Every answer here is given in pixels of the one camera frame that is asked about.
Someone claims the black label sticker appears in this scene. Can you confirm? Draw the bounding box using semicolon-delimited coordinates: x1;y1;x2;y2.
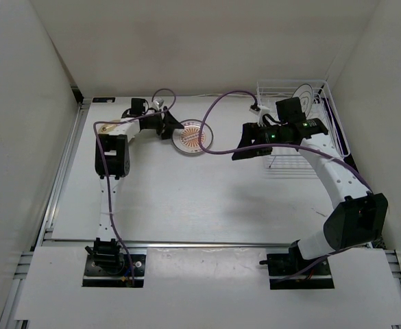
92;97;116;103

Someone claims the aluminium frame rail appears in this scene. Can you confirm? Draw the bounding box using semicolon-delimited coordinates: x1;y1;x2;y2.
36;239;290;249

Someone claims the cream plate with orange pattern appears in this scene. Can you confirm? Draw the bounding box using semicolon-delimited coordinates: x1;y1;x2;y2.
171;119;214;156

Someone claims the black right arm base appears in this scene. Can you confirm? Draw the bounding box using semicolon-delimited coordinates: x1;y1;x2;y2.
259;254;335;291

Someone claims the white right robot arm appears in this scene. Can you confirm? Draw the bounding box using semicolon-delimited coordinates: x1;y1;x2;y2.
232;97;388;274

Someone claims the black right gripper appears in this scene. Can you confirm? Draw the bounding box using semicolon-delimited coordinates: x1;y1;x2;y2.
232;122;288;160

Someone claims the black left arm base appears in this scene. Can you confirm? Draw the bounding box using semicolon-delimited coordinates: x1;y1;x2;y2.
82;254;147;288

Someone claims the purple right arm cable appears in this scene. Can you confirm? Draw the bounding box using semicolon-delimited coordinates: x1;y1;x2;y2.
199;89;374;282

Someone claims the small cream printed plate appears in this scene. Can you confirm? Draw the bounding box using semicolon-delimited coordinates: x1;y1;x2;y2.
97;120;121;134

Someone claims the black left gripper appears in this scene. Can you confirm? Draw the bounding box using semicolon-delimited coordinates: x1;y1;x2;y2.
144;106;184;140

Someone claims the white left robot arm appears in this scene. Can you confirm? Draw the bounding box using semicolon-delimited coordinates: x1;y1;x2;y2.
86;96;183;275

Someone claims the white wire dish rack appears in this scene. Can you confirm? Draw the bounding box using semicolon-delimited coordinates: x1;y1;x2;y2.
256;80;351;160

